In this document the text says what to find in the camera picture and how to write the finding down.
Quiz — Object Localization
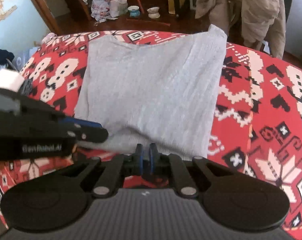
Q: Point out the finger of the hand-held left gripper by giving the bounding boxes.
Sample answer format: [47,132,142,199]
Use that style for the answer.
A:
[58,117,109,145]

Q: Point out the white cushion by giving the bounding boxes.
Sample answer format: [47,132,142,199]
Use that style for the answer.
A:
[0,69,26,92]

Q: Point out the red patterned blanket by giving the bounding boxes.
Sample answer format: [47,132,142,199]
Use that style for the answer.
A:
[0,29,302,233]

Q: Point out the white plastic bags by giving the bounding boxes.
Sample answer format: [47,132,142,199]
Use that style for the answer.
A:
[90,0,128,22]

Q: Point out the wooden door frame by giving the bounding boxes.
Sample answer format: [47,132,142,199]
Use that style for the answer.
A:
[19,0,61,35]

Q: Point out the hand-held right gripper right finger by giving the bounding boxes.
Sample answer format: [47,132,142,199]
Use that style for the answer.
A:
[148,143,234,198]

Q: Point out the grey-blue knit cloth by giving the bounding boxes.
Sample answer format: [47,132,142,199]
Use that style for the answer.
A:
[19,79,33,96]

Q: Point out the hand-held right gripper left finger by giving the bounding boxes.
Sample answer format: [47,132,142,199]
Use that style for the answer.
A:
[60,144,144,198]

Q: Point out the beige padded jacket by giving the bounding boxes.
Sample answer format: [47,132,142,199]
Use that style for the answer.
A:
[188,0,287,60]

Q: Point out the grey knit sweater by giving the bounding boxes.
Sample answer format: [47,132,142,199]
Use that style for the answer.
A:
[74,24,228,160]

